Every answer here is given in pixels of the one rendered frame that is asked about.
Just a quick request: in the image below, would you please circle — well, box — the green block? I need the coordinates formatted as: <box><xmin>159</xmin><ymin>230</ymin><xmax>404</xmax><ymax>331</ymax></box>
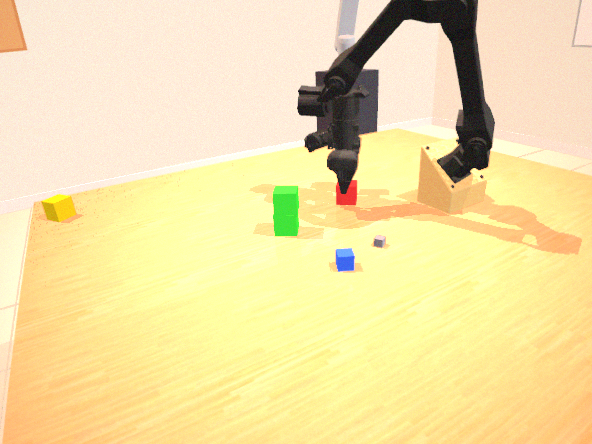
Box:
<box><xmin>273</xmin><ymin>214</ymin><xmax>299</xmax><ymax>236</ymax></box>
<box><xmin>272</xmin><ymin>185</ymin><xmax>299</xmax><ymax>216</ymax></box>

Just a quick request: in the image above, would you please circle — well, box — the red block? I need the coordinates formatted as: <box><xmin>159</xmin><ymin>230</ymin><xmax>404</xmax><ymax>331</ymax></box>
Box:
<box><xmin>336</xmin><ymin>180</ymin><xmax>357</xmax><ymax>205</ymax></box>

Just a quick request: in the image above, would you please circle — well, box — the blue block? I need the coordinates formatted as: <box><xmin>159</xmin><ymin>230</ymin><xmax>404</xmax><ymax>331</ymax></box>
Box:
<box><xmin>336</xmin><ymin>248</ymin><xmax>355</xmax><ymax>272</ymax></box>

